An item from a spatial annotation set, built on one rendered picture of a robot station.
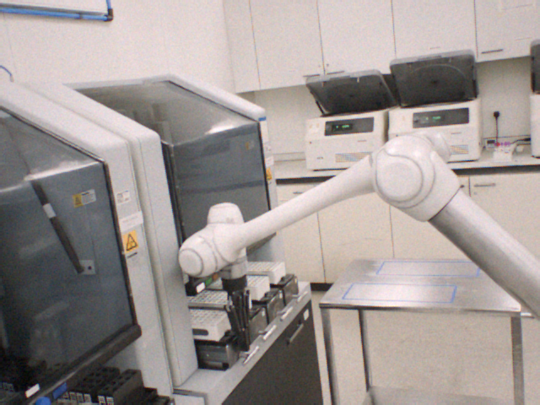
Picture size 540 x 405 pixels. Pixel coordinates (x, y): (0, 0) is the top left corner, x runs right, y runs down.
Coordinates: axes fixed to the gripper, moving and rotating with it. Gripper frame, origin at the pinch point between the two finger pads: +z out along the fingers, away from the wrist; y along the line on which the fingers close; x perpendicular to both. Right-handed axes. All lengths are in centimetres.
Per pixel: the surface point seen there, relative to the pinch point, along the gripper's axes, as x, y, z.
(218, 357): -5.0, 6.8, 2.6
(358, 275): 22, -50, -2
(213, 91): -28, -55, -73
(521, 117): 77, -292, -29
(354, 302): 27.4, -25.9, -2.0
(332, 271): -51, -229, 63
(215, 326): -5.7, 4.9, -6.3
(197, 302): -21.1, -10.5, -6.5
